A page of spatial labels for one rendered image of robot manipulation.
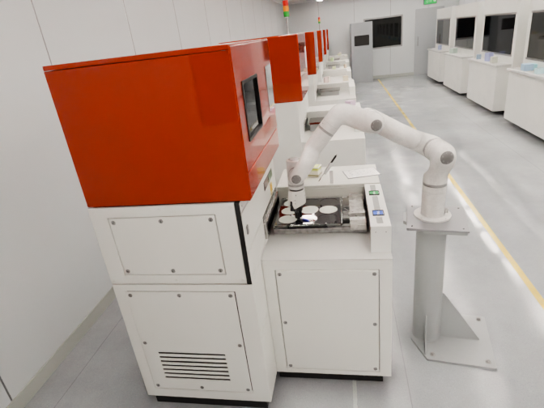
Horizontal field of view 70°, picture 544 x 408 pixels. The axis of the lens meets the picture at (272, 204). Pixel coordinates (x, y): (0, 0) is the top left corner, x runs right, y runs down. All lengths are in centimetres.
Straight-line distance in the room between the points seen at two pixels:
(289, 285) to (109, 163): 101
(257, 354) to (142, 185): 98
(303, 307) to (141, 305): 80
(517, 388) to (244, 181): 181
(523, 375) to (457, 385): 36
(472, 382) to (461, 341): 29
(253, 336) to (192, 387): 53
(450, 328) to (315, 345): 90
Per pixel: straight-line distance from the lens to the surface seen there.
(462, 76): 1055
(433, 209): 223
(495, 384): 258
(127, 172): 173
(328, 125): 194
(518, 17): 835
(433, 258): 235
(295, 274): 197
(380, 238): 192
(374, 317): 211
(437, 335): 271
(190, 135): 157
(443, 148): 206
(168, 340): 215
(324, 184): 241
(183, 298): 194
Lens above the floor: 182
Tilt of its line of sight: 23 degrees down
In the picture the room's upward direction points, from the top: 7 degrees counter-clockwise
